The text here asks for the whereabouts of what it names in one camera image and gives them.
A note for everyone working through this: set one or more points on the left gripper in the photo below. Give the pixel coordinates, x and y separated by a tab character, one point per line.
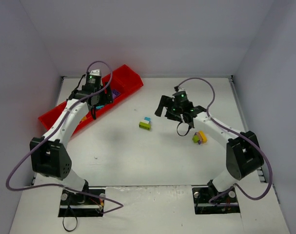
108	95

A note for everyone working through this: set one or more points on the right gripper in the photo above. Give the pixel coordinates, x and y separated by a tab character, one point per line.
166	106

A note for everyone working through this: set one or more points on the purple lego brick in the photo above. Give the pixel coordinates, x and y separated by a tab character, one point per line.
115	93

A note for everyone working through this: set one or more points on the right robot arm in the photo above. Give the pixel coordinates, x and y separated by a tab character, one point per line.
241	157

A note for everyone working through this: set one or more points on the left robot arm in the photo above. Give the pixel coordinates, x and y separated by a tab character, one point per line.
49	154

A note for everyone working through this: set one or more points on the long green lego brick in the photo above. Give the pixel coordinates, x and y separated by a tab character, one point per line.
145	125

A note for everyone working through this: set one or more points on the green lego in pile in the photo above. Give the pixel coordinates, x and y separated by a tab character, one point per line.
195	139

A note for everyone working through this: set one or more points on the pink lego in pile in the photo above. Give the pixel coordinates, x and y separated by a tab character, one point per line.
199	138

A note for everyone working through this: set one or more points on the yellow lego in pile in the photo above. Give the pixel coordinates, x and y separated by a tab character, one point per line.
204	138

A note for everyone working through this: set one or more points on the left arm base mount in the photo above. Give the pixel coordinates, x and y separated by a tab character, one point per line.
78	205

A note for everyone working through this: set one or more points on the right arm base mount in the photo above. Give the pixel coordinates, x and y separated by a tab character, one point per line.
208	201

